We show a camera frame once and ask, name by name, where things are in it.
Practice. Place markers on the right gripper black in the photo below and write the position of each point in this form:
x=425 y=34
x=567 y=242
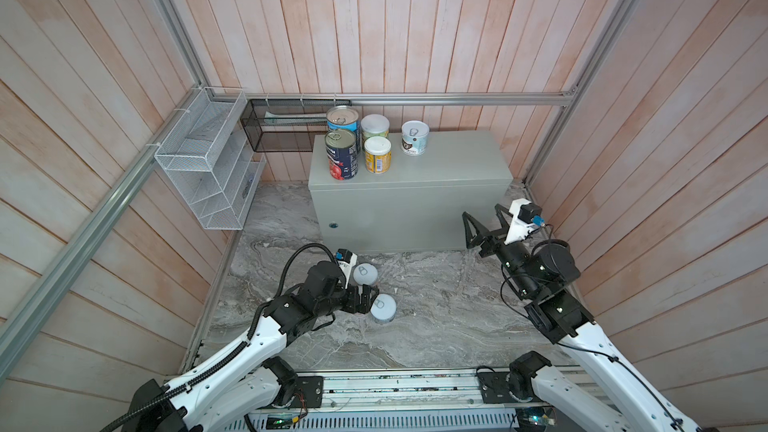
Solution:
x=482 y=232

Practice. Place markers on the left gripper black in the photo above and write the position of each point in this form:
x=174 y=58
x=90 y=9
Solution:
x=365 y=303

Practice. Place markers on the pull-tab can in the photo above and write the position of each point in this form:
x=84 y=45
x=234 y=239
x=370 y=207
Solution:
x=414 y=136
x=365 y=274
x=384 y=308

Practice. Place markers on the orange can white lid front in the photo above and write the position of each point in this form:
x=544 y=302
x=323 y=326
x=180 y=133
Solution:
x=377 y=154

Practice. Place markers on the orange can white lid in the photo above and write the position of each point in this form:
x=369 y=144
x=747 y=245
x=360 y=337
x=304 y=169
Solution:
x=374 y=125
x=377 y=154

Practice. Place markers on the dark tomato can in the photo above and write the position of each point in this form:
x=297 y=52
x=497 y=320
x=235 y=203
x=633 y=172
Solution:
x=341 y=150

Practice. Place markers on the blue soup can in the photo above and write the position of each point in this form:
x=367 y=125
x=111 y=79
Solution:
x=347 y=118

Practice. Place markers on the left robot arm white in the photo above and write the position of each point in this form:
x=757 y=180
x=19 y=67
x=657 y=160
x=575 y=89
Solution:
x=248 y=373

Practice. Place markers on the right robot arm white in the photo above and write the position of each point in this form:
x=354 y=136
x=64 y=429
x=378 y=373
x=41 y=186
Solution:
x=540 y=277

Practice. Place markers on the grey metal cabinet box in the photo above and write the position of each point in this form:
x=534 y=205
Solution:
x=417 y=205

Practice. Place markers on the black mesh basket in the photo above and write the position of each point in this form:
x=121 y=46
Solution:
x=286 y=125

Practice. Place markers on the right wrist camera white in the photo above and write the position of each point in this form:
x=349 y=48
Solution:
x=525 y=219

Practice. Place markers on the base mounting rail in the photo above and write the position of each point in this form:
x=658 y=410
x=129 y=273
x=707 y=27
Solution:
x=407 y=400

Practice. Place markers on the white wire mesh shelf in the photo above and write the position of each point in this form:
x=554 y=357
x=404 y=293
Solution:
x=208 y=157

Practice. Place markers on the aluminium frame rail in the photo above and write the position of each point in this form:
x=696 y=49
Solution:
x=88 y=86

